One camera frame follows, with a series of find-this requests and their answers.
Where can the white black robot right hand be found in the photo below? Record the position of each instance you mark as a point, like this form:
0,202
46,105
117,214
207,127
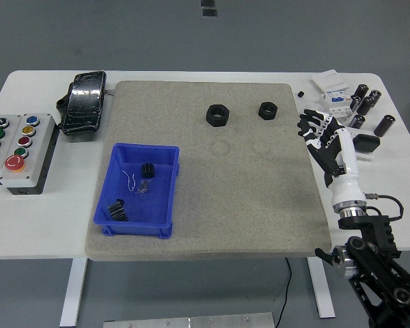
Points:
345,184

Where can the blue plastic bin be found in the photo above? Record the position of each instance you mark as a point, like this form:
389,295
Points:
150,212

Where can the small black gear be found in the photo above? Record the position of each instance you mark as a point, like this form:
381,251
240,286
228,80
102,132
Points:
148,171

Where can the large black gear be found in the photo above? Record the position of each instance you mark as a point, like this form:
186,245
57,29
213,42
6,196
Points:
118,212

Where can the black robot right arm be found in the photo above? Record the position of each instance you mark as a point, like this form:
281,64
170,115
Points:
372,229

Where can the white cardboard box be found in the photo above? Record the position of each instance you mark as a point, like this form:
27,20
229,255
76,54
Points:
329,81

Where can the small black hex nut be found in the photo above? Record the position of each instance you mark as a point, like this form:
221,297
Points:
261,112

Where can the large black hex nut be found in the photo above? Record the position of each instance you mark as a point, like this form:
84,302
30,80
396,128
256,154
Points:
210,118

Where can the grey box with red stop button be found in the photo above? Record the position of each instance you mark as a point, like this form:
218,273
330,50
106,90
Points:
37,136

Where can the grey box with green buttons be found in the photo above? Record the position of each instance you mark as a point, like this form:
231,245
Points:
5,136

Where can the white square plate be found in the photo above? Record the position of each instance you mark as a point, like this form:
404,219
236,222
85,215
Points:
364,157

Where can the black power adapter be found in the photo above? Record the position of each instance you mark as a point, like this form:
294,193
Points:
367,143

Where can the dark brown capacitor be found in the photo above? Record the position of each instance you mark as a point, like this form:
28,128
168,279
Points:
376,95
365,106
360,91
355,103
357,122
384,125

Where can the white blue circuit breaker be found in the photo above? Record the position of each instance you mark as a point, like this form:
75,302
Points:
340,106

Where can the white table leg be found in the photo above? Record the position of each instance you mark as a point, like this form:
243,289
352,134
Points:
319,290
73,290

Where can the grey-brown felt mat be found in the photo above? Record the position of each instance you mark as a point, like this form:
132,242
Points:
208,205

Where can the small clear bag of screws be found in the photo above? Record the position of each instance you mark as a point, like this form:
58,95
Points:
144,187

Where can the silver metal plate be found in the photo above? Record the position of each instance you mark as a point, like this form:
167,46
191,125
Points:
191,321

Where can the black floor marker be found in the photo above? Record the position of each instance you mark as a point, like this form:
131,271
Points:
209,12

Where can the black film-wrapped device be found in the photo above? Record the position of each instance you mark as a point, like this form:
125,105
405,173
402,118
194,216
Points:
83,102

